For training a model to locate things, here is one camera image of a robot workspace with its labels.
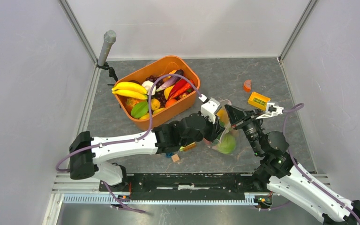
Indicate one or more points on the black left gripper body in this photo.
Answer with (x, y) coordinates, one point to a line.
(209, 132)

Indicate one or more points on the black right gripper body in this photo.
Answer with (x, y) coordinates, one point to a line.
(252, 129)

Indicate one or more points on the clear zip top bag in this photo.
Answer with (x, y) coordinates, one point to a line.
(227, 129)

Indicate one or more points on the green toy cabbage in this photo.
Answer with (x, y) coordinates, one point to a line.
(227, 144)

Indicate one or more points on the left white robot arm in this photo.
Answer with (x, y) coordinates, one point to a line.
(89, 156)

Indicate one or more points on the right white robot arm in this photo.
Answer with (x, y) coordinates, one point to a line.
(279, 172)

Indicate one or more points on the orange green layered toy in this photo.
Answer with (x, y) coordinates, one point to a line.
(188, 147)

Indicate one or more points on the yellow toy waffle block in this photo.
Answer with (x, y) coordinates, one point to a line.
(258, 100)

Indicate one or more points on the orange semicircle toy block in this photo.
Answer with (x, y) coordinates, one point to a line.
(247, 85)

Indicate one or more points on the small tan wooden cube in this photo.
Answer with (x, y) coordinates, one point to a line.
(175, 158)

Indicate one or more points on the blue toy brick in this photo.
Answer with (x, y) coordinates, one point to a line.
(169, 155)

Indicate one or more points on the orange toy carrot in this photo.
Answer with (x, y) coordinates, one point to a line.
(181, 91)

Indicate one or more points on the yellow toy bell pepper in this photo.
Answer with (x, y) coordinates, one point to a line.
(167, 92)

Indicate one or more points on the yellow toy lemon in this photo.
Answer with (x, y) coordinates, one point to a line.
(155, 104)

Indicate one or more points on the red toy chili pepper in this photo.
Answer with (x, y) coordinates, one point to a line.
(176, 87)

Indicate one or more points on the dark purple toy grapes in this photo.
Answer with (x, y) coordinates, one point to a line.
(160, 96)

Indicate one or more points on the orange plastic tub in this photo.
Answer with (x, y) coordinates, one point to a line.
(162, 67)

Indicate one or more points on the purple toy eggplant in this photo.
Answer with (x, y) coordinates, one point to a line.
(170, 81)

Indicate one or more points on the green toy starfruit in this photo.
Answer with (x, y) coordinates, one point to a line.
(140, 109)

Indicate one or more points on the white toy garlic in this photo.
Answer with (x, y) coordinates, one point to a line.
(149, 86)

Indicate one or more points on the yellow toy banana bunch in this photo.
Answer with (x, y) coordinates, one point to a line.
(131, 90)

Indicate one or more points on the grey microphone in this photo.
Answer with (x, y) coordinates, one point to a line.
(109, 39)

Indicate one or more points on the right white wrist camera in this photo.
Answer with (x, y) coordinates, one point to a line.
(272, 110)

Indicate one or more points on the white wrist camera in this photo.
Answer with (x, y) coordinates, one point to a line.
(272, 110)
(209, 108)

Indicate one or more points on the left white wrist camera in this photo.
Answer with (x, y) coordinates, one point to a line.
(209, 108)

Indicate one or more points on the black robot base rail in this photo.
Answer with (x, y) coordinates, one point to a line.
(189, 186)

